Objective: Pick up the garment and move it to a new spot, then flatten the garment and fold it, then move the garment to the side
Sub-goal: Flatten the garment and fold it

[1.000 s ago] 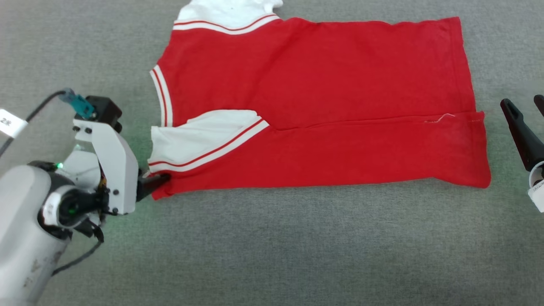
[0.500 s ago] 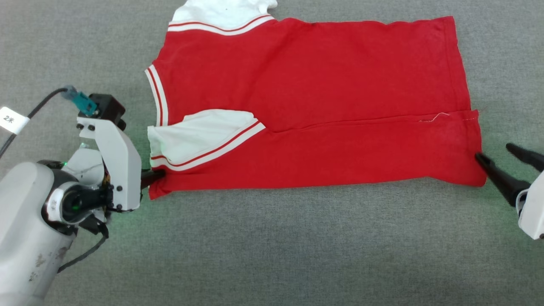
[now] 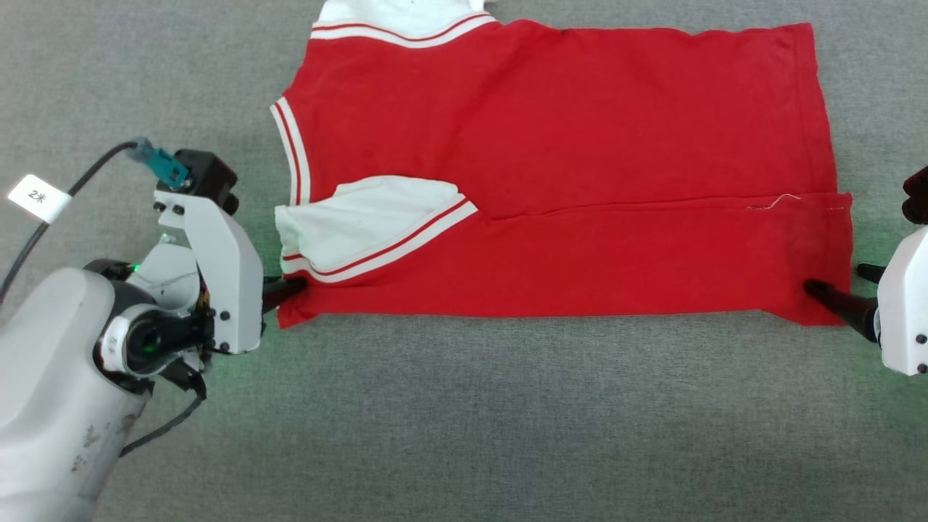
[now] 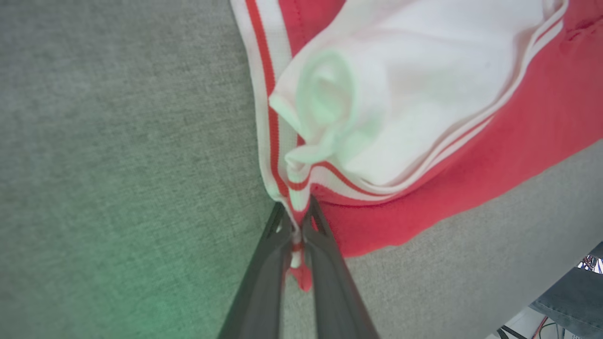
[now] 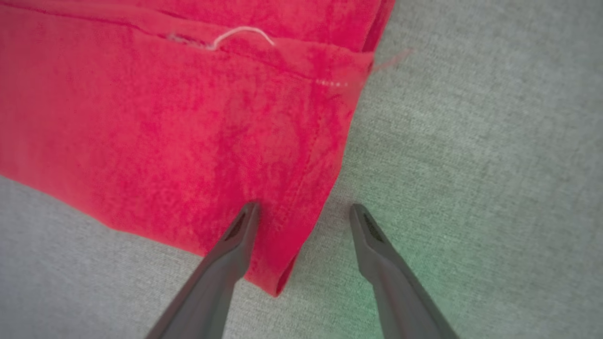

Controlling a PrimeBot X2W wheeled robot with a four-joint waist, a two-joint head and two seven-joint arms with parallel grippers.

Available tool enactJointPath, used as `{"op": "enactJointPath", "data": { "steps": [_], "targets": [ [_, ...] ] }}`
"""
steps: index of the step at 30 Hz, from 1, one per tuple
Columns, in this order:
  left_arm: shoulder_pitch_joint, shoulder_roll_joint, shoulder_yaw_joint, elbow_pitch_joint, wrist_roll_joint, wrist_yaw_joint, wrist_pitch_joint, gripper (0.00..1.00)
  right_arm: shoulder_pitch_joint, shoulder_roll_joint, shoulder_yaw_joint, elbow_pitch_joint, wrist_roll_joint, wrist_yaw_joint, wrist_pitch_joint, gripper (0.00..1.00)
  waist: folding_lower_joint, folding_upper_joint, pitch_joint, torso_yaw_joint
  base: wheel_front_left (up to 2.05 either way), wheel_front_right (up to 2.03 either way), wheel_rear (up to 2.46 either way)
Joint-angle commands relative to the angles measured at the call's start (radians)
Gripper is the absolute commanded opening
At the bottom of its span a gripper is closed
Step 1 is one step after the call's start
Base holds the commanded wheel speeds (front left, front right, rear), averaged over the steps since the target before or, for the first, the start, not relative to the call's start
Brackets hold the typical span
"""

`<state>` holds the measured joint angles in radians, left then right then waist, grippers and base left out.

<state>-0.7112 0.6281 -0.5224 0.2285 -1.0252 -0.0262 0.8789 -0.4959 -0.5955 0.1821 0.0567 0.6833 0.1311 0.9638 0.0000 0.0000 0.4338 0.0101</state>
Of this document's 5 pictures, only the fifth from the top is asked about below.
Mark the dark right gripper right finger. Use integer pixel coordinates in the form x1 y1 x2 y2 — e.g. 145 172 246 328
350 203 460 339

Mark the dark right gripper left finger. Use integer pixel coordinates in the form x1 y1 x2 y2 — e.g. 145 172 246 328
145 202 261 339

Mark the red garment with white stripes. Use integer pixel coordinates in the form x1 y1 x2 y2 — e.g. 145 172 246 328
0 0 397 298

